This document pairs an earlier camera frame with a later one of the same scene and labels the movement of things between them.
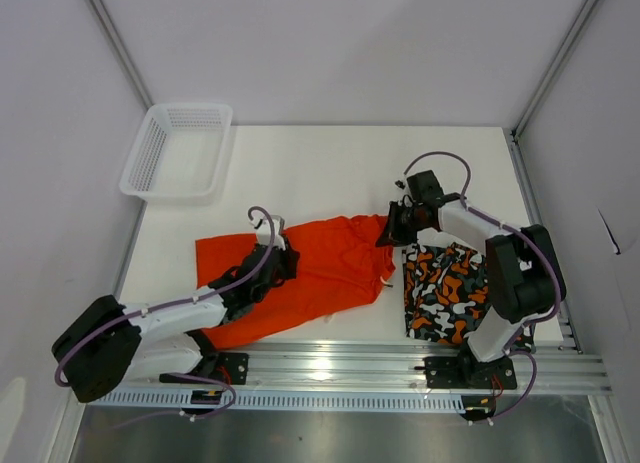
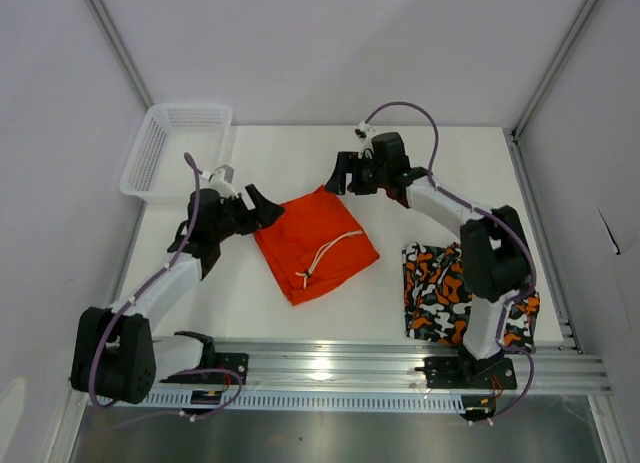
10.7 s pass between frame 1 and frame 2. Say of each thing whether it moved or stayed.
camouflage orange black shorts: stayed
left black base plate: stayed
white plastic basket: stayed
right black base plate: stayed
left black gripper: moved
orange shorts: moved
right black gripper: moved
